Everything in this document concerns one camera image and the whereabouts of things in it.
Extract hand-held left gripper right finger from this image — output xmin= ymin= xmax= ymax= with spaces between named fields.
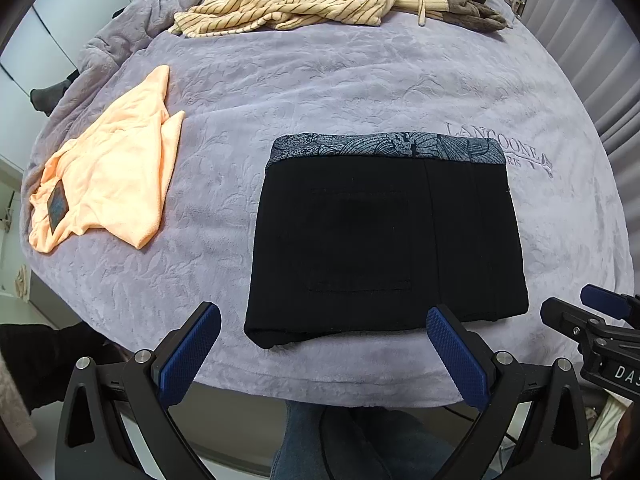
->
xmin=426 ymin=303 xmax=596 ymax=480

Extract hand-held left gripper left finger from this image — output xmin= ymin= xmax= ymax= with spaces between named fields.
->
xmin=54 ymin=301 xmax=222 ymax=480

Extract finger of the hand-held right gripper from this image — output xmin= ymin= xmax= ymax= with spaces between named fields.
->
xmin=540 ymin=297 xmax=601 ymax=348
xmin=580 ymin=284 xmax=640 ymax=321

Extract black pants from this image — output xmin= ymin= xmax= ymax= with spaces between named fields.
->
xmin=243 ymin=131 xmax=530 ymax=351

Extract white cloth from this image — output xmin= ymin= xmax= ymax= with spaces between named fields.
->
xmin=590 ymin=395 xmax=631 ymax=466

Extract person's blue jeans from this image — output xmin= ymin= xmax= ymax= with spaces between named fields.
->
xmin=272 ymin=400 xmax=481 ymax=480

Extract dark cloth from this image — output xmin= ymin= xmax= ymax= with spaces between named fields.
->
xmin=0 ymin=322 xmax=113 ymax=413

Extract peach cloth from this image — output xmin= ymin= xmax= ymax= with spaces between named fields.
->
xmin=27 ymin=64 xmax=187 ymax=255

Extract grey curtain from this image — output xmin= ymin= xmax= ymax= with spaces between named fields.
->
xmin=520 ymin=0 xmax=640 ymax=156

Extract lavender fleece bed sheet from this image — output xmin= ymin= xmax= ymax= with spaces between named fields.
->
xmin=17 ymin=0 xmax=638 ymax=406

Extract lavender fleece duvet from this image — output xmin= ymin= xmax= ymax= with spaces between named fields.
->
xmin=50 ymin=0 xmax=261 ymax=111

